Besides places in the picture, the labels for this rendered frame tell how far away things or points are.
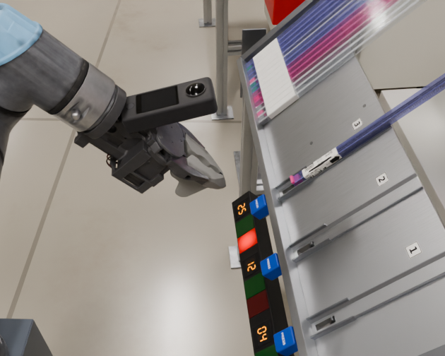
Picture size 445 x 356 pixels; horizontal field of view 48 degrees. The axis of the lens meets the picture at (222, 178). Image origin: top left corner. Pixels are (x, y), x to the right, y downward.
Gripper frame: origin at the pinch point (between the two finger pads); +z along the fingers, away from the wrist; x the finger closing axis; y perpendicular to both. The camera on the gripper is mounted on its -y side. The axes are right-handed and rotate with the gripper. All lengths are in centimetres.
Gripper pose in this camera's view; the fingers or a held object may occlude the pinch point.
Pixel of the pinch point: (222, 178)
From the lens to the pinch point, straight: 71.2
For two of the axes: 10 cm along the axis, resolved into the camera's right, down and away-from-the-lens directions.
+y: -7.4, 5.2, 4.2
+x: 1.0, 7.1, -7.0
